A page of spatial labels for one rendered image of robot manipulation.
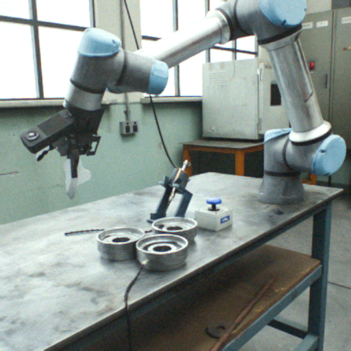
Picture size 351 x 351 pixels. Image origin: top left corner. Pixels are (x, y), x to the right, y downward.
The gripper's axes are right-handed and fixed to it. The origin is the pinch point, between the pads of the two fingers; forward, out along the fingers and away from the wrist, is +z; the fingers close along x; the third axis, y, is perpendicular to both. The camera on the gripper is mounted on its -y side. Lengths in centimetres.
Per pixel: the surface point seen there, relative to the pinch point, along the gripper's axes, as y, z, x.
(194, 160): 226, 90, 96
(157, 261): 2.1, -4.9, -33.1
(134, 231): 10.0, 1.3, -20.3
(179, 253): 5.7, -7.1, -34.6
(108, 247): 0.2, 0.6, -22.6
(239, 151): 198, 46, 49
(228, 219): 33.0, -3.6, -29.9
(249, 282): 54, 21, -39
